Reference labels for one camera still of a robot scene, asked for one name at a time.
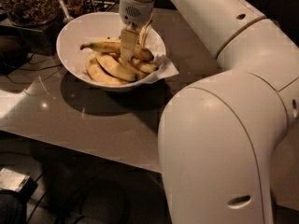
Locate white ceramic bowl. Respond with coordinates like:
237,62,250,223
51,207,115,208
56,12,171,92

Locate silver box on floor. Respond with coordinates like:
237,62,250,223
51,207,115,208
0,168,30,192

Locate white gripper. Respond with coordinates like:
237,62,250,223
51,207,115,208
119,0,155,61

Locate black cable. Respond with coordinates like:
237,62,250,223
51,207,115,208
0,45,64,86

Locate white spoon utensil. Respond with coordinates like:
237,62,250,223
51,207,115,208
57,0,73,24

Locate right small yellow banana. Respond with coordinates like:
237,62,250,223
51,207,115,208
132,58,158,74

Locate thin yellow banana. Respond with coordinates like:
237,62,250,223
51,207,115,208
119,58,147,80

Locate white paper liner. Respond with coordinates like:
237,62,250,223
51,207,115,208
71,33,178,91

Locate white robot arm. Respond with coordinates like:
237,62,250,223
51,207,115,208
120,0,299,224

